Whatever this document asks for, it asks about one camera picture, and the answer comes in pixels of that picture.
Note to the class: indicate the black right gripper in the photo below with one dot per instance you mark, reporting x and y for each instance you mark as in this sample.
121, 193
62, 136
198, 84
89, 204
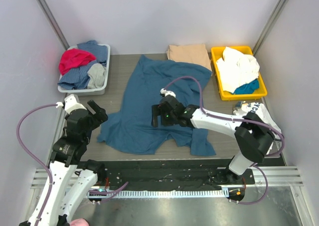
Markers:
159, 114

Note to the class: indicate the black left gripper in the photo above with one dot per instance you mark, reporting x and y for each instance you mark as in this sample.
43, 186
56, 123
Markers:
92, 114

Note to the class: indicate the dark blue t-shirt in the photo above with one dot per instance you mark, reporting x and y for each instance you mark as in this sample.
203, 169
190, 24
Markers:
130, 129

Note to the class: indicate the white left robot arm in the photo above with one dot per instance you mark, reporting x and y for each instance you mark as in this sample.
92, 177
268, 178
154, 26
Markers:
57, 203

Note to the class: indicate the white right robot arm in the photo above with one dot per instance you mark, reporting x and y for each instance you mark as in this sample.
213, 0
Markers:
252, 135

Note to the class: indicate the grey plastic bin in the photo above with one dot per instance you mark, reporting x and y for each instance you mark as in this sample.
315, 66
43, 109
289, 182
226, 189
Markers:
94, 91

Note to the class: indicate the blue checked shirt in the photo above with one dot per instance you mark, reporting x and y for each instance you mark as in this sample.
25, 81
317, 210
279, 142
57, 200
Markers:
77, 78

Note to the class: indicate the grey garment in bin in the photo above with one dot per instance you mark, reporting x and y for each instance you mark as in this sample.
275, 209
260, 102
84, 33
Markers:
97, 76

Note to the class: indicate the pink red garment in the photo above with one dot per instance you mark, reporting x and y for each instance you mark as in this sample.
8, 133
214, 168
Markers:
74, 58

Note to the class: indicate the folded beige t-shirt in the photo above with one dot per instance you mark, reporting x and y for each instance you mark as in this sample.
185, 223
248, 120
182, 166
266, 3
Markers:
195, 54

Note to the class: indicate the yellow plastic tray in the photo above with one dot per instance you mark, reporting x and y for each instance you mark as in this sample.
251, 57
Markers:
216, 53

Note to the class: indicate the white t-shirt in tray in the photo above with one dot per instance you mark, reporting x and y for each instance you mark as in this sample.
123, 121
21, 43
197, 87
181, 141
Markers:
236, 69

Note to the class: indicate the white printed t-shirt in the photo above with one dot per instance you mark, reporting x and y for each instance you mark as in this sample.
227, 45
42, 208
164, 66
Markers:
241, 108

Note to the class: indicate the teal garment in tray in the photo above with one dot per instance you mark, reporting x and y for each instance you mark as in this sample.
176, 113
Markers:
248, 88

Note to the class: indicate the pink object at bottom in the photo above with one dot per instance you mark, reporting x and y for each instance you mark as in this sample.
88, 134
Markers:
79, 222

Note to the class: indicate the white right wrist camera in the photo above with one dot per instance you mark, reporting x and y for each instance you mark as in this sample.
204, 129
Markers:
165, 92

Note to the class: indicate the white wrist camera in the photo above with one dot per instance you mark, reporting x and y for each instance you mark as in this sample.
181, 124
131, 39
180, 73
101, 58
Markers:
165, 92
70, 104

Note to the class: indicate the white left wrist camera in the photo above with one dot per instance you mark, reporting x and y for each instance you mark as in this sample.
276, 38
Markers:
70, 104

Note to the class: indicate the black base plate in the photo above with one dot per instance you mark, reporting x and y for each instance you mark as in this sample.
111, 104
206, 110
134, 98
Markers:
172, 175

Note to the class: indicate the slotted cable duct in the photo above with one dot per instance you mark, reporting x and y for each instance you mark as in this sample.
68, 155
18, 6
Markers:
223, 193

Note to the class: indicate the left aluminium frame post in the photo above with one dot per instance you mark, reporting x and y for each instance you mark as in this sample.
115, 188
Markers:
53, 22

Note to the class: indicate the aluminium frame post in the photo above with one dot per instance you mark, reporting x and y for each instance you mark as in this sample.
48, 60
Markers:
280, 5
53, 22

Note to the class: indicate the aluminium rail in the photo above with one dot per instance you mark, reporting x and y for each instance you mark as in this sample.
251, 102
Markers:
280, 176

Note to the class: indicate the right aluminium frame post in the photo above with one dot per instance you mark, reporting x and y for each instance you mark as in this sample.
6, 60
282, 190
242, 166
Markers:
280, 5

